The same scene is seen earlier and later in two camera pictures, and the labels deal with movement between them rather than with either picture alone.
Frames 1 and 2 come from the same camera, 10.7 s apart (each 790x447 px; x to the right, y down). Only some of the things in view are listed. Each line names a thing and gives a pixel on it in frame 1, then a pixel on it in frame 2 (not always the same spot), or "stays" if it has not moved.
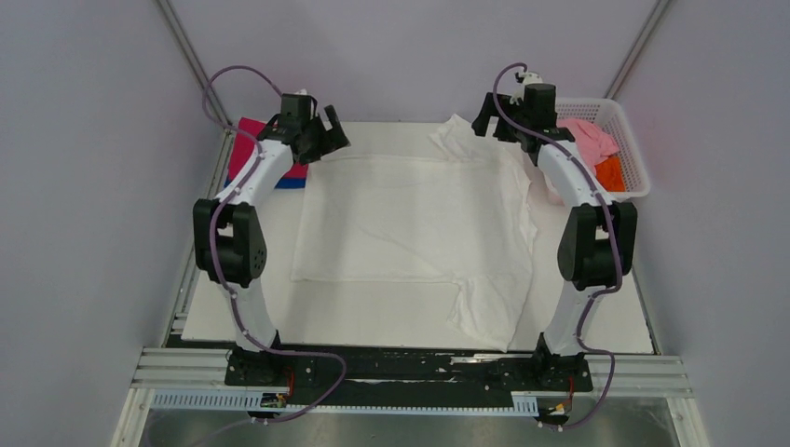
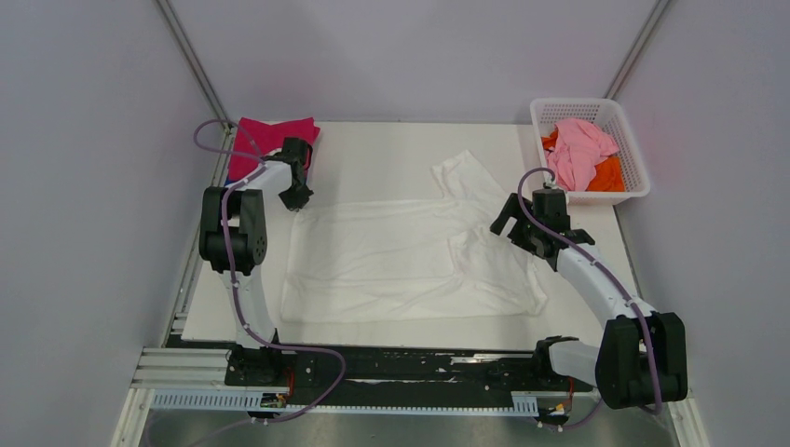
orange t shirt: [610, 175] stays
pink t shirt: [593, 143] stays
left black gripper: [333, 139] to [298, 202]
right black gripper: [489, 110] to [511, 209]
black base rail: [360, 377] stays
